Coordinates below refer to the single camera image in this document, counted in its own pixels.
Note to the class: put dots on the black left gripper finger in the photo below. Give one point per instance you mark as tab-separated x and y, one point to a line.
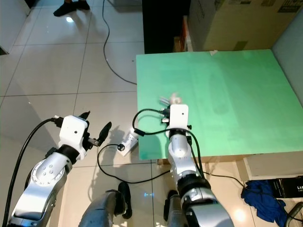
105	130

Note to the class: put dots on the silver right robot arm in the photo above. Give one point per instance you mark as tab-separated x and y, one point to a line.
184	158

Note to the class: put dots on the white power strip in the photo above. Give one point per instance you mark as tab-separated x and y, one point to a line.
129	144

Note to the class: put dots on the green topped wooden table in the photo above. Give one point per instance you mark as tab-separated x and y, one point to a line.
236	99

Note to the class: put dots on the black cabinet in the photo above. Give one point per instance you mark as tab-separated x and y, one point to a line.
161	23

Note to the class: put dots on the grey robot right leg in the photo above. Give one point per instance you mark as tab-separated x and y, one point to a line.
175	210

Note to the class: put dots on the large cardboard box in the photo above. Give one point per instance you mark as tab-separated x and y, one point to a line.
241	21

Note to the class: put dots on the black shoe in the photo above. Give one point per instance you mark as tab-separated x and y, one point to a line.
82	4
64	9

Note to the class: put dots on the blue cloth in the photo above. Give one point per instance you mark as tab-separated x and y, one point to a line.
262	201

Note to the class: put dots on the black box with print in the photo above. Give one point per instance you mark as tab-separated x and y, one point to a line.
289	187

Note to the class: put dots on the white cabinet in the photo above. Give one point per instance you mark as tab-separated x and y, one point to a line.
12	21

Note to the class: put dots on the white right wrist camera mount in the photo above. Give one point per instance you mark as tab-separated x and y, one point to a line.
179	116

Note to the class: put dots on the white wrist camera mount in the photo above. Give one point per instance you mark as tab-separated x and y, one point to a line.
179	116
73	128

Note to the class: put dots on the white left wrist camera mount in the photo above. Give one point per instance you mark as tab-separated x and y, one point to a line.
73	128

